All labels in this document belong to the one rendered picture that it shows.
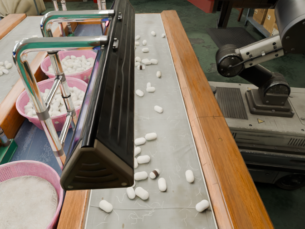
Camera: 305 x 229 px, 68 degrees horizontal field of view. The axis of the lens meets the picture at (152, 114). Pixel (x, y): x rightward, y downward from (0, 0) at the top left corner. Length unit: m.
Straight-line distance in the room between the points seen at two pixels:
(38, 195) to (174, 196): 0.35
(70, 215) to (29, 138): 0.42
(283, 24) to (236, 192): 0.41
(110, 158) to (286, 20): 0.25
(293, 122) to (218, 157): 0.77
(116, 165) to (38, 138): 0.70
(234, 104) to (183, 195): 0.85
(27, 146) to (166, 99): 0.53
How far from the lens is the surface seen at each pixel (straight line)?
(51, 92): 0.58
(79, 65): 1.18
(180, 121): 0.79
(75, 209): 0.59
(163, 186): 0.60
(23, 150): 0.90
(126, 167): 0.25
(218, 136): 0.73
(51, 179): 0.69
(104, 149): 0.23
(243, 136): 1.28
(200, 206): 0.58
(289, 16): 0.33
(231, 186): 0.62
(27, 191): 0.71
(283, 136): 1.33
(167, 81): 1.00
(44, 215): 0.65
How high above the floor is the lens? 1.27
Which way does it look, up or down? 40 degrees down
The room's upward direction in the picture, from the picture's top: straight up
